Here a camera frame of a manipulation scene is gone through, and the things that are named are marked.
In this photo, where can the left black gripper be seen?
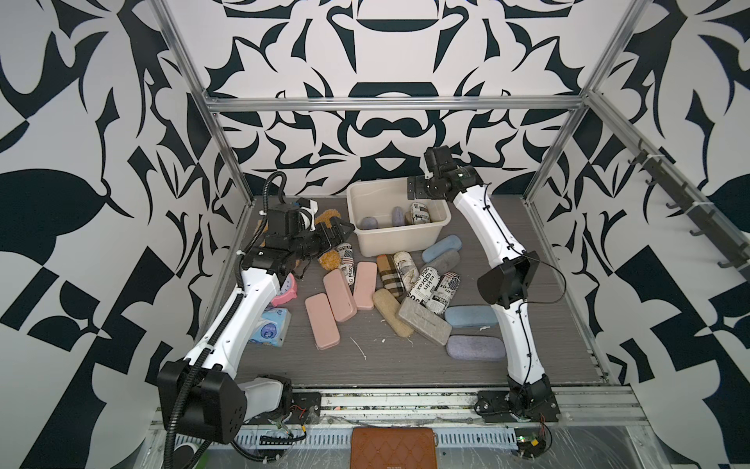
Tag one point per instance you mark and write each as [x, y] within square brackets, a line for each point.
[335, 237]

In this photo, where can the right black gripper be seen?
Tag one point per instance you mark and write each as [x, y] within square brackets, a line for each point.
[418, 187]

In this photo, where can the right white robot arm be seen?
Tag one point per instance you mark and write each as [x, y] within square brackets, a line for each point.
[505, 287]

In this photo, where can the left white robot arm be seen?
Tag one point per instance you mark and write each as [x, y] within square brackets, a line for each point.
[201, 402]

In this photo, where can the beige plastic storage box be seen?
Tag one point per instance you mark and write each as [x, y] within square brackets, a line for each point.
[386, 221]

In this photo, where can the pink glasses case right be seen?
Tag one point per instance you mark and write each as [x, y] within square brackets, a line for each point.
[366, 275]

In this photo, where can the pink glasses case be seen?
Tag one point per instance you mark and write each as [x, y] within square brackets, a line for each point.
[366, 275]
[324, 326]
[340, 296]

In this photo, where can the blue glasses case back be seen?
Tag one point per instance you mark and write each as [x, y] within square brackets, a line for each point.
[451, 242]

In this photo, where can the blue glasses case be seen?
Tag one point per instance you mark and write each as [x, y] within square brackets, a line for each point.
[451, 242]
[472, 316]

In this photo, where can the pink glasses case middle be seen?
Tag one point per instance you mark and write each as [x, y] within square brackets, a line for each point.
[340, 296]

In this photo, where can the plaid brown glasses case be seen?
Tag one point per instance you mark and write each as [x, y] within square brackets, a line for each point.
[390, 277]

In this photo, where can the map print glasses case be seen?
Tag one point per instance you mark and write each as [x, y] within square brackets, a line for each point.
[407, 269]

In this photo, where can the grey glasses case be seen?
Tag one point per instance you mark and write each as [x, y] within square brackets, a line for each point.
[446, 262]

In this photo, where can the tan woven glasses case centre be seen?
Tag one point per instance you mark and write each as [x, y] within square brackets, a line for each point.
[388, 307]

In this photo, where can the pink glasses case front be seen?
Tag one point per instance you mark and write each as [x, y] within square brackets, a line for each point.
[324, 326]

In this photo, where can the blue glasses case front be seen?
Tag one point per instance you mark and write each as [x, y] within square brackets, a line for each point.
[472, 316]

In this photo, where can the newspaper print case left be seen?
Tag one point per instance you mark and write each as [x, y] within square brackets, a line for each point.
[347, 262]

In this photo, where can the newspaper print case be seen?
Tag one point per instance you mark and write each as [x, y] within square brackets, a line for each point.
[347, 262]
[425, 286]

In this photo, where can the orange plush teddy bear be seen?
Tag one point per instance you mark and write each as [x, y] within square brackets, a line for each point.
[261, 259]

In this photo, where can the pink alarm clock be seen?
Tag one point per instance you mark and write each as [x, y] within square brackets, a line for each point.
[288, 292]

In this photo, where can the newspaper print case centre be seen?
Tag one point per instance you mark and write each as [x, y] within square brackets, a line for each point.
[425, 286]

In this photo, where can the blue tissue pack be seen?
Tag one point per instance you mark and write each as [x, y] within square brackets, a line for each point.
[272, 327]

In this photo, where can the newspaper flag case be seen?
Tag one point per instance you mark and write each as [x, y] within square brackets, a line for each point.
[444, 293]

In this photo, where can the grey woven rectangular case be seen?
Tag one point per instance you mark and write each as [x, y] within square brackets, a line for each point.
[428, 324]

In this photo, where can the brown quilted leather wallet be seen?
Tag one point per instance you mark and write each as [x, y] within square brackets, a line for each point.
[393, 448]

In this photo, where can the green tape roll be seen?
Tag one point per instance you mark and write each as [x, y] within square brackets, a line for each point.
[184, 456]

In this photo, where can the green circuit board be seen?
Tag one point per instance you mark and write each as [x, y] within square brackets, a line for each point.
[532, 445]

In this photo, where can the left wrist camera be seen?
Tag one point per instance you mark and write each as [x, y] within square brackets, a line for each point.
[308, 209]

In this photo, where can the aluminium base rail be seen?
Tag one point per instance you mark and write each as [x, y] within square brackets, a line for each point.
[570, 406]

